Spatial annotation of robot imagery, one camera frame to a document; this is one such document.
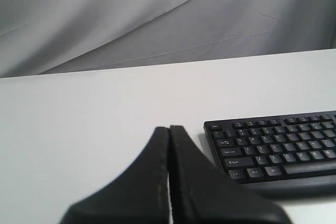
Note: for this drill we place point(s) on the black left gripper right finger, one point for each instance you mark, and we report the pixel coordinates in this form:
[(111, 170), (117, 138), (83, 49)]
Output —
[(201, 193)]

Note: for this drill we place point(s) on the black acer keyboard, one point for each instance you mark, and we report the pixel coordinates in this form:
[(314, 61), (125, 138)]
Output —
[(281, 156)]

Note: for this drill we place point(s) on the grey backdrop cloth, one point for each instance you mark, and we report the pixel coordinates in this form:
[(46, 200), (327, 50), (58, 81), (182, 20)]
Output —
[(55, 36)]

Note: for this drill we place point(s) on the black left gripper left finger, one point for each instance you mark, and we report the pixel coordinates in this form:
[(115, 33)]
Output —
[(138, 195)]

